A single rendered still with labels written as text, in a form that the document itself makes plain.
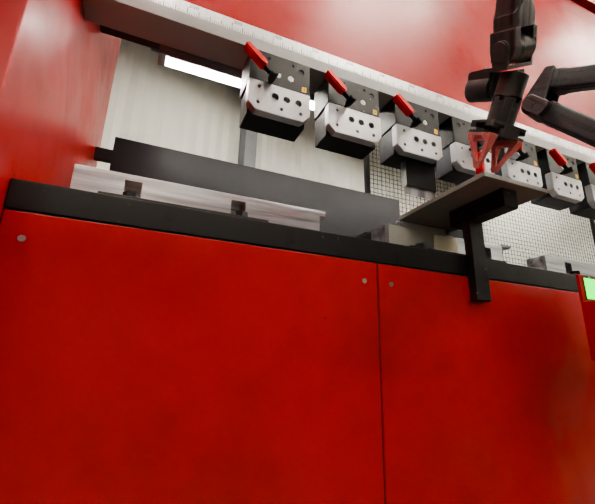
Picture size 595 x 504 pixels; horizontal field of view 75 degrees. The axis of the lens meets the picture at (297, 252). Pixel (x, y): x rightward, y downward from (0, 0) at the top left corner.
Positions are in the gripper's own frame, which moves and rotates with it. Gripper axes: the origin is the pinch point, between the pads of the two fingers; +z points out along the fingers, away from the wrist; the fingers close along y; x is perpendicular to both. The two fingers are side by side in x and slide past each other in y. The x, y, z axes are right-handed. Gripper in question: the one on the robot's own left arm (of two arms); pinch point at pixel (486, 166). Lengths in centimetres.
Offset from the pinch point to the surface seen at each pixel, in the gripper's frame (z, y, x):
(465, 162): -2.2, -12.0, -19.5
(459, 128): -11.5, -11.7, -25.4
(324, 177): 17, -230, -588
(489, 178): 3.2, 8.8, 10.3
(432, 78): -24.1, -3.7, -33.2
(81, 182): 19, 80, -9
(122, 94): -34, 111, -520
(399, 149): -1.1, 9.9, -20.0
